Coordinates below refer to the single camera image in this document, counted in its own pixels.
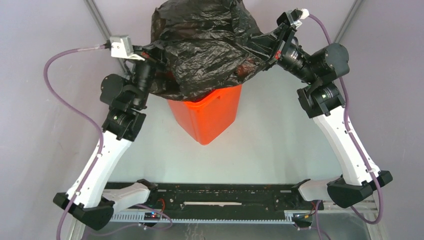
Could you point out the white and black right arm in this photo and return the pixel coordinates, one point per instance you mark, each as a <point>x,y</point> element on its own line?
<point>325,105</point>

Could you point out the black plastic trash bag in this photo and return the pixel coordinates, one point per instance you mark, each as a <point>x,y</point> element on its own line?
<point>203,44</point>

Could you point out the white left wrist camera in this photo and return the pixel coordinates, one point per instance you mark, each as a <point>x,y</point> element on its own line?
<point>121,47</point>

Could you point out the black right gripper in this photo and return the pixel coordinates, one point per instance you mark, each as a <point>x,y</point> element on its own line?
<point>266,44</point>

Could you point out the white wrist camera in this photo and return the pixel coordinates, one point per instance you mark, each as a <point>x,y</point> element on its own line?
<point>293,18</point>
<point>121,47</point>

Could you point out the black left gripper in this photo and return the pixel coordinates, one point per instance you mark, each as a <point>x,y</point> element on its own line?
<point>155,54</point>

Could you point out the aluminium frame rail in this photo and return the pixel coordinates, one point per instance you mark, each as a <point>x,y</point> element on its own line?
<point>98,19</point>

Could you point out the orange plastic trash bin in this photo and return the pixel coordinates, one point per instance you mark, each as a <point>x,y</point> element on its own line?
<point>206,119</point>

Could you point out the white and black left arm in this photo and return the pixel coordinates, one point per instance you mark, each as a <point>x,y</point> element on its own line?
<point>89,200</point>

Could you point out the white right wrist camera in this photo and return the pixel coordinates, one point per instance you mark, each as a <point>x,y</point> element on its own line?
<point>293,18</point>

